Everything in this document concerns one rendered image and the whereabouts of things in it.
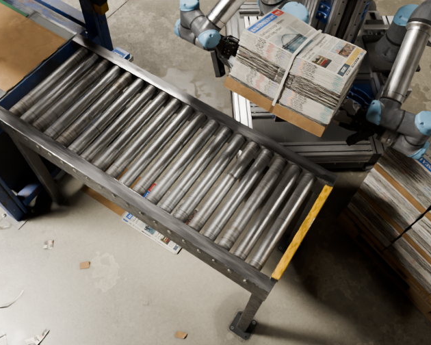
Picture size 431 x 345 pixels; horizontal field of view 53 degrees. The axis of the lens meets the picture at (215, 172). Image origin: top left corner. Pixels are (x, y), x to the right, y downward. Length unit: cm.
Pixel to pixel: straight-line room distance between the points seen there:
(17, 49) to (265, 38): 121
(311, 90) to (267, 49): 19
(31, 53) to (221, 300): 150
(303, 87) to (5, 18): 150
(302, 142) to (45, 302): 161
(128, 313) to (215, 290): 45
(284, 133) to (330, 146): 27
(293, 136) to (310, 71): 116
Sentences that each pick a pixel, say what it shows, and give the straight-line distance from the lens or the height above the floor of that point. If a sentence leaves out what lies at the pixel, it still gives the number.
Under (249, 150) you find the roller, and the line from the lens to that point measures 173.
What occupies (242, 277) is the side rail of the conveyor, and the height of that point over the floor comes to 79.
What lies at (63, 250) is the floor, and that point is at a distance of 249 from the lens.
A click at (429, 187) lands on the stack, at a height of 77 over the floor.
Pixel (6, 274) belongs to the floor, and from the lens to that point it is 254.
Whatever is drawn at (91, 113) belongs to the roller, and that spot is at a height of 80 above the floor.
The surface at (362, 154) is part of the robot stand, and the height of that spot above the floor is 23.
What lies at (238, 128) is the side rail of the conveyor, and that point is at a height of 80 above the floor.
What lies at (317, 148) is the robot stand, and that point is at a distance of 250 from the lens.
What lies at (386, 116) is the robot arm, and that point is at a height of 112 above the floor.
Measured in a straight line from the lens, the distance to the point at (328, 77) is 139.
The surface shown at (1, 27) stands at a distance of 234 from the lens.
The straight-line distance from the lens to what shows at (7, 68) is 214.
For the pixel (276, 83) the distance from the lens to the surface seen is 146.
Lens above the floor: 225
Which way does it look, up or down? 61 degrees down
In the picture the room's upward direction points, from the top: 5 degrees clockwise
